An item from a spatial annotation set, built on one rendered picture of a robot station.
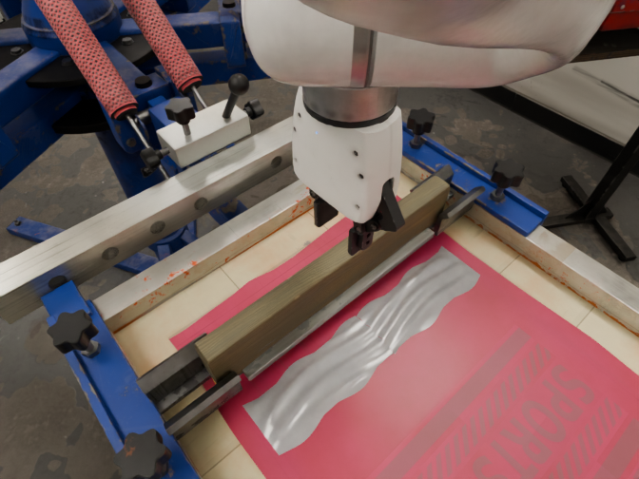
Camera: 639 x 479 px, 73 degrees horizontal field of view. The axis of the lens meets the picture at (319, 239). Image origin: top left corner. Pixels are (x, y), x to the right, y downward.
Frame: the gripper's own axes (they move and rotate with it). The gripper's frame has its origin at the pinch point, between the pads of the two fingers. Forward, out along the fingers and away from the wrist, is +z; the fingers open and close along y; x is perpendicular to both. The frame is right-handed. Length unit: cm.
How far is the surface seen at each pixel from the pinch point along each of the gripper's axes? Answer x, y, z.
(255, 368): -14.8, 1.7, 12.2
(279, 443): -17.4, 8.7, 16.0
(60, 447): -61, -59, 111
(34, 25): -6, -82, 5
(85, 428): -53, -60, 111
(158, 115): -1.7, -41.5, 7.2
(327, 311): -3.8, 1.8, 12.2
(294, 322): -8.4, 1.0, 10.5
